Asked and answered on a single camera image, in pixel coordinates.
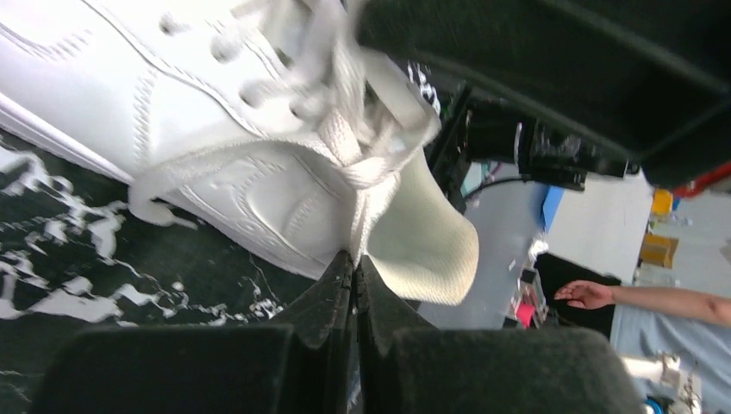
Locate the person's bare hand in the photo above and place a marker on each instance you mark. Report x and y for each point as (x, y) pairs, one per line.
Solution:
(584, 294)

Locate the blue sheet background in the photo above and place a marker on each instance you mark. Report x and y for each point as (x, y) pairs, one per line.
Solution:
(550, 205)

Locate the white shoelace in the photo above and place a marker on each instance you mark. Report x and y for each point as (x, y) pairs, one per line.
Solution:
(318, 129)

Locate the red object background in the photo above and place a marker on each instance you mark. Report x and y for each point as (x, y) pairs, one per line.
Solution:
(524, 314)

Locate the person's bare forearm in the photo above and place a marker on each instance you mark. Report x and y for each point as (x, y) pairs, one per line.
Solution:
(675, 302)

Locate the white sneaker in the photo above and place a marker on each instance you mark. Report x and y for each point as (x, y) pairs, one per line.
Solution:
(74, 84)

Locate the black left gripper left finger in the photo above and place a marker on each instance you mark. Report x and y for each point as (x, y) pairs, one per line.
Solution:
(296, 362)

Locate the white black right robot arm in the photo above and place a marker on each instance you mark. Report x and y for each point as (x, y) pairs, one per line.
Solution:
(538, 148)

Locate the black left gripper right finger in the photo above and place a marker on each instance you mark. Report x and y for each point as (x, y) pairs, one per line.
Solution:
(409, 366)

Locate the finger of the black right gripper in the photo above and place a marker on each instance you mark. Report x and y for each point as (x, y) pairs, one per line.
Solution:
(646, 80)

